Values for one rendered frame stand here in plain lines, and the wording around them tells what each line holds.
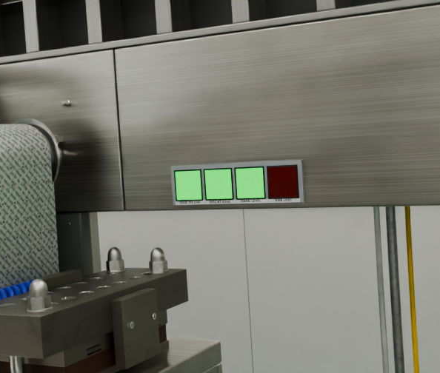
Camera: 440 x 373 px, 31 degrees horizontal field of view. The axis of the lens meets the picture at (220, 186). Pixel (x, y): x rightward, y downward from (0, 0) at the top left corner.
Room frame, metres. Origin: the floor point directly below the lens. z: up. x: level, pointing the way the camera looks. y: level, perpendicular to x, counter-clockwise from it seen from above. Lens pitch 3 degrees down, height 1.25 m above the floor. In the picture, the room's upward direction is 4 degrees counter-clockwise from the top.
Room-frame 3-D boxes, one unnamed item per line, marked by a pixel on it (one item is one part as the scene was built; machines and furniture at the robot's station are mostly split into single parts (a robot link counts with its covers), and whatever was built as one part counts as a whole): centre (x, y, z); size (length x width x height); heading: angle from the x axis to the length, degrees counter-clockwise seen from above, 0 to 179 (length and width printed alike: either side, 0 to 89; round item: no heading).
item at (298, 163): (1.36, -0.03, 1.18); 0.25 x 0.01 x 0.07; 62
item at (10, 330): (1.31, 0.24, 1.00); 0.40 x 0.16 x 0.06; 152
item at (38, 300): (1.15, 0.27, 1.05); 0.04 x 0.04 x 0.04
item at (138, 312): (1.28, 0.15, 0.96); 0.10 x 0.03 x 0.11; 152
